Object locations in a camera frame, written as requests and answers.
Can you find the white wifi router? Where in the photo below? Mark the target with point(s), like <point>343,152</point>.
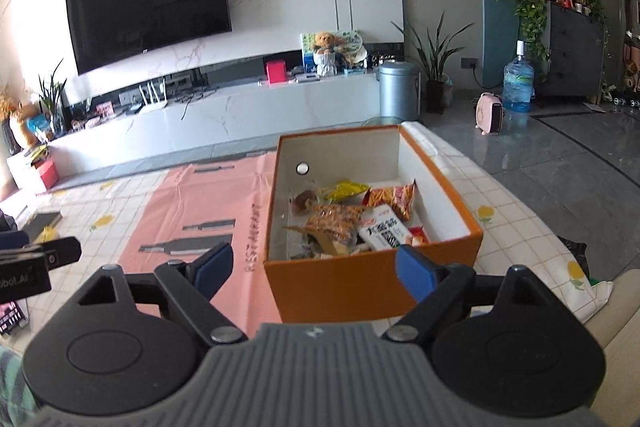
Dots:
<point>154,95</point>

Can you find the teddy bear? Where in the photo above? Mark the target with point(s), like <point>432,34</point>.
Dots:
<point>324,43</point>

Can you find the yellow tissue pack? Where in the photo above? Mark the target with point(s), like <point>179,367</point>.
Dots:
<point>46,235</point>

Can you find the red box on console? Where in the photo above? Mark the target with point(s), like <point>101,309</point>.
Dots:
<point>276,71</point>

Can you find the black television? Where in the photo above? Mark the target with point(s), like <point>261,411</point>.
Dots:
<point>104,32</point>

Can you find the dark cabinet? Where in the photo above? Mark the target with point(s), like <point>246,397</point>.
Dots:
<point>575,45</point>

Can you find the silver trash can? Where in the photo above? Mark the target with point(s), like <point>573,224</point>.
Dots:
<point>400,90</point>

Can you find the hanging vine plant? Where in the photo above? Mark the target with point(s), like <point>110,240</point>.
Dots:
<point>532,18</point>

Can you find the mixed nut brittle pack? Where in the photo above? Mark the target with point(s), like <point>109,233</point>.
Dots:
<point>330,230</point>

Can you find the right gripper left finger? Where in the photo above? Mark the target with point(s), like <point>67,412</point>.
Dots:
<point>188,290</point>

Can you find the brown cake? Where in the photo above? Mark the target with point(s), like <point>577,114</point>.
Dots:
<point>304,201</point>

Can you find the black book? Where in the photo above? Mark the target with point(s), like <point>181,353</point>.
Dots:
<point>40,220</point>

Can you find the white pretzel stick box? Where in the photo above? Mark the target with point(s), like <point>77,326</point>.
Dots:
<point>381,229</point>

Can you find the pink plastic mat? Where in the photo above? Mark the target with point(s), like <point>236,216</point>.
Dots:
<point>201,204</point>

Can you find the red snack bag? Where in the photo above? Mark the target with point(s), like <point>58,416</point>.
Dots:
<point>418,237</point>

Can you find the white tv console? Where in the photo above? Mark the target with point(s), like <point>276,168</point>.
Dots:
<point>228,115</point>

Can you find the Mimi shrimp stick bag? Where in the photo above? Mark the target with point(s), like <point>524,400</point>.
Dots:
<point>398,197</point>

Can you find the orange cardboard box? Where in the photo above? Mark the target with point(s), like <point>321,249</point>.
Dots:
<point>361,287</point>

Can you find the potted green plant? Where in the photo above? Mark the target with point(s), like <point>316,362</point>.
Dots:
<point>433,51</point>

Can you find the pink small heater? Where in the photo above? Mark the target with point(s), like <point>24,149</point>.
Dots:
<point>489,114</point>

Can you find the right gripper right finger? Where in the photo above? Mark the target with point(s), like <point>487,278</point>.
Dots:
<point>440,292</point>

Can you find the yellow snack packet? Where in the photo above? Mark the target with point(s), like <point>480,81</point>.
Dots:
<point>342,190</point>

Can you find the lemon pattern tablecloth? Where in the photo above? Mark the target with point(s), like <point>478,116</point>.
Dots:
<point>103,215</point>

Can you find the blue water jug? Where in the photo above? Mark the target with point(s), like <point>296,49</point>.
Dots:
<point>518,82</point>

